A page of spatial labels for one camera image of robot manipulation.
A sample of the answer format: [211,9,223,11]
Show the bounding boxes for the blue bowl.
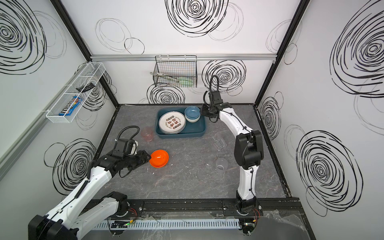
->
[184,106,201,120]

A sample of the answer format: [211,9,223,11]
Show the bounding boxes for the orange bowl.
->
[149,150,169,168]

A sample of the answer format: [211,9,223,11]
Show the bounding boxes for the clear glass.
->
[213,135,227,151]
[215,158,228,173]

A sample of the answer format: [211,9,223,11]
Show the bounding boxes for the cream bowl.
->
[186,117,200,123]

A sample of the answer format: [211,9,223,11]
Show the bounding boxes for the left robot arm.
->
[28,151,151,240]

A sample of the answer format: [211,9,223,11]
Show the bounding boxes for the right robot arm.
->
[201,103,264,215]

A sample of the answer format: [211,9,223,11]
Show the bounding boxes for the teal plastic bin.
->
[155,106,206,139]

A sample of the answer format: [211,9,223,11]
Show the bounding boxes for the pink plastic cup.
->
[141,127,154,142]

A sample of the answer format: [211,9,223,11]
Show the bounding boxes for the green item in basket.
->
[178,77,195,87]

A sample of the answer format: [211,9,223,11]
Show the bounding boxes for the metal tongs in basket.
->
[150,72,180,83]

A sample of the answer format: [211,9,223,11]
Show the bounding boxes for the blue candy packet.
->
[59,97,83,116]

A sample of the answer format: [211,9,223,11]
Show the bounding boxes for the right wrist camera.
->
[209,91,224,105]

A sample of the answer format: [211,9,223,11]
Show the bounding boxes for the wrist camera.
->
[113,139,138,158]
[209,91,224,105]

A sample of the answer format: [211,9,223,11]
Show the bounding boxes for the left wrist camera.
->
[113,139,138,158]

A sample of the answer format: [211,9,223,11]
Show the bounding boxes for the black wire basket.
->
[152,55,198,88]

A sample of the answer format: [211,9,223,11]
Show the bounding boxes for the white slotted cable duct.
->
[93,219,241,231]

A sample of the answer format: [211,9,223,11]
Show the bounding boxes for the white wire shelf basket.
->
[46,63,106,124]

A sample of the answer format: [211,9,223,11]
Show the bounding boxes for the black front rail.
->
[86,197,304,218]

